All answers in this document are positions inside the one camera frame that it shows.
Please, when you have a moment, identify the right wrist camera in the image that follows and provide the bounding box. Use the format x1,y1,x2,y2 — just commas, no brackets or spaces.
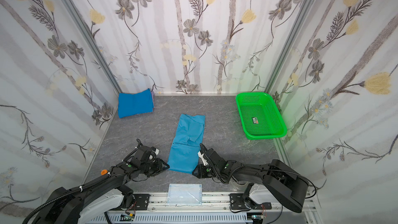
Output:
199,144,226,167

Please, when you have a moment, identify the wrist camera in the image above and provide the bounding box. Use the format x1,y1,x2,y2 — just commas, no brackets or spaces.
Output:
130,139,159,166
199,144,226,167

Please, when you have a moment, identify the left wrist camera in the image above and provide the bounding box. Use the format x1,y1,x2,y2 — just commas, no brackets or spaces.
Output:
130,139,159,166

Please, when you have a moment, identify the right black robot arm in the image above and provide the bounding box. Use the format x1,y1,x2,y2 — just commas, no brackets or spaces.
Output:
192,159,309,213

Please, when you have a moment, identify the folded blue t-shirt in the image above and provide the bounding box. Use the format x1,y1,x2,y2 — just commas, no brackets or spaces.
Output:
118,89,154,118

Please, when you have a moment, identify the clear plastic bag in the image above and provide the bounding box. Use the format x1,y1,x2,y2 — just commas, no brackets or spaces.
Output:
167,184,202,206

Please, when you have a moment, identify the green plastic basket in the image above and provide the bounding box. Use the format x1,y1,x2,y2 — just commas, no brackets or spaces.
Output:
235,92,287,140

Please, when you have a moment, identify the clear tape roll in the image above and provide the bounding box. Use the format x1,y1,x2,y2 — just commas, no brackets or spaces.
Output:
230,176,250,192

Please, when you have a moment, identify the small label in basket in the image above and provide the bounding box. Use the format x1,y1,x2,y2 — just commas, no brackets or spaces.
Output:
252,117,259,124

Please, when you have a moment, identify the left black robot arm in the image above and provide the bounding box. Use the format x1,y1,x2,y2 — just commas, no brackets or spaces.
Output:
23,158,170,224

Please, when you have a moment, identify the white slotted cable duct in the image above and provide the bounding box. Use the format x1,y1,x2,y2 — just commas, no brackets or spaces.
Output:
88,213,253,224

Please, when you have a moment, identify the black corrugated cable hose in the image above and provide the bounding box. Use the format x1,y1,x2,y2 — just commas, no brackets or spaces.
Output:
22,174,109,224

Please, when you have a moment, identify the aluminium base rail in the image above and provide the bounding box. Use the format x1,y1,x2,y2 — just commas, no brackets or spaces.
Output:
60,191,316,215

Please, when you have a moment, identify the teal t-shirt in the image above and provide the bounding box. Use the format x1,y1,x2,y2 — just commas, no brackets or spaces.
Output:
167,114,205,174

